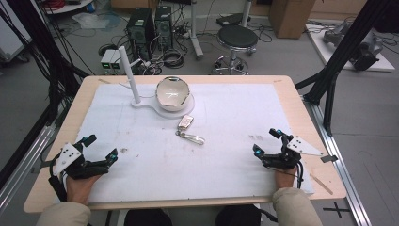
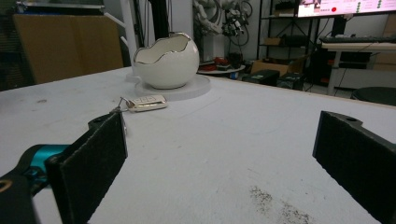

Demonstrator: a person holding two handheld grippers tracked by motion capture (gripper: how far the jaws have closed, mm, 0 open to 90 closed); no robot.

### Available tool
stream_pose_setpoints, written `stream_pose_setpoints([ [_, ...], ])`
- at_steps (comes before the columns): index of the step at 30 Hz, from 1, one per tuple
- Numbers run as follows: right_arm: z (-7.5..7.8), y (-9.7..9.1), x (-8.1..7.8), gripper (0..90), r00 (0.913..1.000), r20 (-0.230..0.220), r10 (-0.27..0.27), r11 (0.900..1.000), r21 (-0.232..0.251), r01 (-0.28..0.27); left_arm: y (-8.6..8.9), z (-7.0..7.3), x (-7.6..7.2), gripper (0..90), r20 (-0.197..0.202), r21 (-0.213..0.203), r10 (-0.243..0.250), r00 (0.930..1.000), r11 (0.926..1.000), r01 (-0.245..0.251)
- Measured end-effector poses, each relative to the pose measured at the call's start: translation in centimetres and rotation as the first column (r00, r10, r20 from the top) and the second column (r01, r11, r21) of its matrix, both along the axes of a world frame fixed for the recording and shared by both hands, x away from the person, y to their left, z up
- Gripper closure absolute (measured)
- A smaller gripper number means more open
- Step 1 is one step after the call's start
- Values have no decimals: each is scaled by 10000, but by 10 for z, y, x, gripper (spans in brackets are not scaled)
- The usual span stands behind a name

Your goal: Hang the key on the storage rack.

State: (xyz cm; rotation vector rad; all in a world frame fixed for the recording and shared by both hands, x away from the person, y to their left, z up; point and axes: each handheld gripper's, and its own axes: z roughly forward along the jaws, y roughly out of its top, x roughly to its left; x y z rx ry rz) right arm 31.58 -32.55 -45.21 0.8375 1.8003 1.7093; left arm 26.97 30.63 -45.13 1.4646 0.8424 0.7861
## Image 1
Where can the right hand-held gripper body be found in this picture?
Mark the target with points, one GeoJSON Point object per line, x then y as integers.
{"type": "Point", "coordinates": [290, 152]}

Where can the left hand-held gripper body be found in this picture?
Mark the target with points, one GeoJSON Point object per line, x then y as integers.
{"type": "Point", "coordinates": [75, 163]}

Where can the silver car key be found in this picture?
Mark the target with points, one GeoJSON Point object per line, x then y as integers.
{"type": "Point", "coordinates": [188, 128]}

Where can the shiny silver bowl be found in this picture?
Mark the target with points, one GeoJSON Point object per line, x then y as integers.
{"type": "Point", "coordinates": [172, 93]}

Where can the person's left hand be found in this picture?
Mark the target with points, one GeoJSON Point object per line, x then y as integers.
{"type": "Point", "coordinates": [79, 187]}

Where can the person's right hand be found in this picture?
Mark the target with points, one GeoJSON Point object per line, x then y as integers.
{"type": "Point", "coordinates": [285, 178]}

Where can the wooden table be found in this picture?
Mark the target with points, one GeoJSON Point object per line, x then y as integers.
{"type": "Point", "coordinates": [313, 103]}

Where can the white paper table cover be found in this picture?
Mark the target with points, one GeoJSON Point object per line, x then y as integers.
{"type": "Point", "coordinates": [194, 141]}

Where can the white power supply box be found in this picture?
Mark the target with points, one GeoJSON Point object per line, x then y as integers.
{"type": "Point", "coordinates": [110, 61]}

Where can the person's legs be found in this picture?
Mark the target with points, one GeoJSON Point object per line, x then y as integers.
{"type": "Point", "coordinates": [193, 217]}

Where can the black round stool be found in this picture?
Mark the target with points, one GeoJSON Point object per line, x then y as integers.
{"type": "Point", "coordinates": [236, 44]}

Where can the white board with devices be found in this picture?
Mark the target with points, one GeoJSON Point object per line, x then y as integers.
{"type": "Point", "coordinates": [351, 44]}

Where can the cardboard box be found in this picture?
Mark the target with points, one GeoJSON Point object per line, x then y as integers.
{"type": "Point", "coordinates": [290, 17]}

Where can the black computer tower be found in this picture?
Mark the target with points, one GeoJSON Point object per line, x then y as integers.
{"type": "Point", "coordinates": [140, 33]}
{"type": "Point", "coordinates": [163, 26]}

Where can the white table leg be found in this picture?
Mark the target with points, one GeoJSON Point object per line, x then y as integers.
{"type": "Point", "coordinates": [195, 29]}

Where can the white stand with post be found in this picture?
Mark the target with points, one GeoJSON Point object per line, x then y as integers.
{"type": "Point", "coordinates": [138, 91]}

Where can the black metal frame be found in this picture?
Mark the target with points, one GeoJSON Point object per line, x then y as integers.
{"type": "Point", "coordinates": [37, 59]}
{"type": "Point", "coordinates": [342, 56]}

